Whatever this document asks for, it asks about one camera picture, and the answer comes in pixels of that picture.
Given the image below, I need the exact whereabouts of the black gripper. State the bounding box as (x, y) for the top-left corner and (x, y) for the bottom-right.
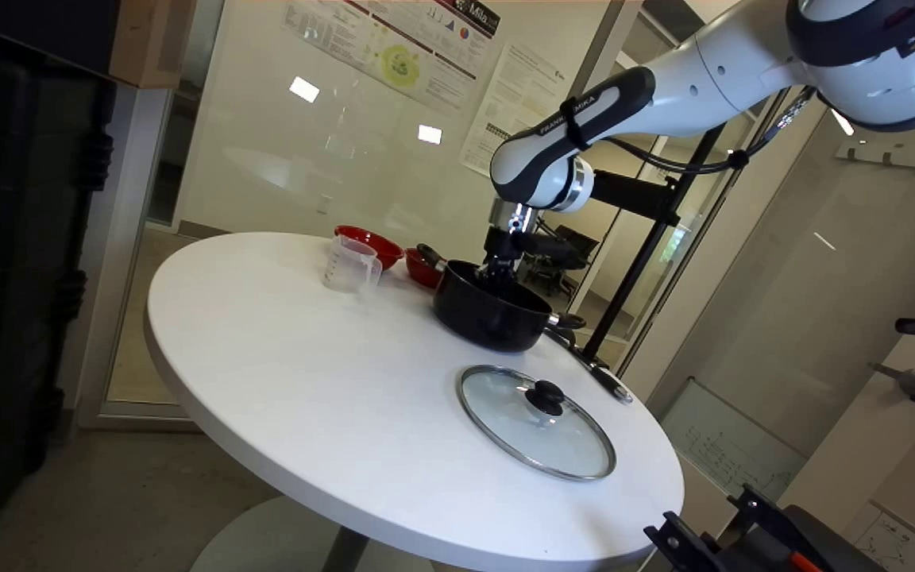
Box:
(479, 222), (547, 284)

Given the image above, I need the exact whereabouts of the glass pot lid black knob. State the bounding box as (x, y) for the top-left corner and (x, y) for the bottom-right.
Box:
(456, 361), (621, 486)

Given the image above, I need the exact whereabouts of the small red bowl dark rim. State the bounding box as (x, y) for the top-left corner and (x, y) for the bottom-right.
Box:
(404, 245), (450, 292)

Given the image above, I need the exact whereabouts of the wide red bowl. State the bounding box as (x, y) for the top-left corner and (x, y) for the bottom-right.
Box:
(330, 222), (406, 272)

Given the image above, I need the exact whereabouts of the black cooking pot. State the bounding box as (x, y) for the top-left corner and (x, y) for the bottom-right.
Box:
(432, 257), (557, 357)

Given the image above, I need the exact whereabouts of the black office chair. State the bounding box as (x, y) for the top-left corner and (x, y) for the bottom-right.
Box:
(529, 257), (600, 298)

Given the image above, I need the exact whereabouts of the white printed paper sheet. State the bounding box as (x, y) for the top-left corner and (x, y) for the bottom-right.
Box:
(462, 42), (571, 176)

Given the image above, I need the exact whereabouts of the cardboard box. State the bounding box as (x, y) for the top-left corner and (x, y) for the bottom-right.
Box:
(104, 0), (200, 93)

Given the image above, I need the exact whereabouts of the black cabinet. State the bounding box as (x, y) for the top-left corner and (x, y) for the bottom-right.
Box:
(0, 0), (122, 566)

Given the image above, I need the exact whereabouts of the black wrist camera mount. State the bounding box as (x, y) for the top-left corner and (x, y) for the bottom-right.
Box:
(525, 229), (600, 268)

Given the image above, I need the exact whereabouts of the black camera stand pole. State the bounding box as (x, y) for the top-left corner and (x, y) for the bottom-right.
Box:
(582, 119), (738, 367)

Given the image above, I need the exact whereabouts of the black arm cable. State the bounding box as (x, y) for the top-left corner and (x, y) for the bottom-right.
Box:
(615, 90), (833, 176)

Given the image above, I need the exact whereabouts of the colourful wall poster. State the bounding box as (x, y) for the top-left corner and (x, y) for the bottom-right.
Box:
(284, 0), (501, 119)

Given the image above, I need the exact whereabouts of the black clamp orange handle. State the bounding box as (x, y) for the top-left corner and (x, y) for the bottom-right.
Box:
(641, 509), (730, 572)
(726, 483), (851, 572)

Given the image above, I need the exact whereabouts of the white table pedestal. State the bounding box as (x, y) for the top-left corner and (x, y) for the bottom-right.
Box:
(189, 492), (440, 572)

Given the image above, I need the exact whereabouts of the coat hook rail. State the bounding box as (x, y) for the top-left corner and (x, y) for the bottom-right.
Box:
(836, 141), (915, 176)

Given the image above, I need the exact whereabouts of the white wall notice sheet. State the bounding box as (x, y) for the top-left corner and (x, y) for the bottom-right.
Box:
(848, 501), (915, 572)

